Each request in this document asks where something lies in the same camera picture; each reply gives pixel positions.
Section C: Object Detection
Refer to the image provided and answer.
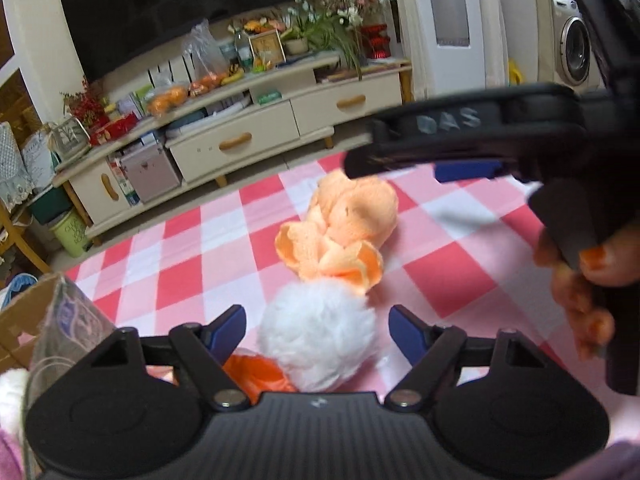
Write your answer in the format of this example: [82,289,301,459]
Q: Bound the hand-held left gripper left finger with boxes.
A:
[82,304,251,413]

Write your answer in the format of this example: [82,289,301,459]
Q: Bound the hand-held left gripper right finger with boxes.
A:
[384,304,556,413]

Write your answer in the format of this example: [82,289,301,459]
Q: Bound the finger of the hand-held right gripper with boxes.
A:
[344,82,588,185]

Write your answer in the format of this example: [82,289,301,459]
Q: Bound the orange plastic packet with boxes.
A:
[222,352,298,406]

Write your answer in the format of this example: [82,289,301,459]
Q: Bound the white fluffy ball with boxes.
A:
[256,280,378,393]

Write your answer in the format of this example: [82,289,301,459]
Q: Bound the orange plush toy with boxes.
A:
[275,169,399,293]

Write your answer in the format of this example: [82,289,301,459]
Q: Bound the person's right hand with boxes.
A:
[532,222,640,361]

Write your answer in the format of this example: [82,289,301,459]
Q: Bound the red checked tablecloth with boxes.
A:
[62,147,640,461]

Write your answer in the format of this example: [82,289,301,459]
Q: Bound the silver washing machine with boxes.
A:
[552,0,603,86]

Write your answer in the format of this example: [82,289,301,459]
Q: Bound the red candle holder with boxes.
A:
[361,24,392,60]

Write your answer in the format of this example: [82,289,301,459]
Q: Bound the translucent printed plastic packet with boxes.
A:
[22,274,118,411]

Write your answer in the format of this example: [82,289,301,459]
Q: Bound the white standing air conditioner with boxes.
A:
[390,0,506,101]

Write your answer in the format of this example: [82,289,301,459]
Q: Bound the light green trash bin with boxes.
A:
[48,210,93,258]

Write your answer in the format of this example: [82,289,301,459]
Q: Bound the potted spider plant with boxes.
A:
[280,7,371,78]

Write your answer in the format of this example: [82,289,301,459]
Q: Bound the cream tv cabinet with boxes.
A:
[52,52,413,238]

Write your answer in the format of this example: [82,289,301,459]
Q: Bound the blue white shoe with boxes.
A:
[0,272,38,311]

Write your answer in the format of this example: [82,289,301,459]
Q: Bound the dark green bin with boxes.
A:
[27,187,76,226]

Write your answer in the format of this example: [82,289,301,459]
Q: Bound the white fluffy plush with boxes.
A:
[0,367,28,431]

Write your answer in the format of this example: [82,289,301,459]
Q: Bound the red gift box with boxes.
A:
[89,114,140,146]

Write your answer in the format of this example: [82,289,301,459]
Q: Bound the bag of oranges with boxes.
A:
[147,85,190,117]

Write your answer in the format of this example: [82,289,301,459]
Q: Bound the glass kettle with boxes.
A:
[50,116,86,161]

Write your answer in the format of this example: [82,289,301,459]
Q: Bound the green glass bottle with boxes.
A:
[235,29,253,72]

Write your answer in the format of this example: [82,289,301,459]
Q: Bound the red berry branches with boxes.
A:
[61,77,108,126]

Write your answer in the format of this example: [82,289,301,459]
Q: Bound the wooden chair lace cover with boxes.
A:
[0,122,31,211]

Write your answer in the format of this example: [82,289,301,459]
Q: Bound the clear plastic bag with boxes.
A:
[181,19,231,97]

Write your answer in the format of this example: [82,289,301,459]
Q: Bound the black television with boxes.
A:
[56,0,321,83]

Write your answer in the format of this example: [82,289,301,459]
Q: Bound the wooden picture frame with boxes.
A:
[248,29,286,68]

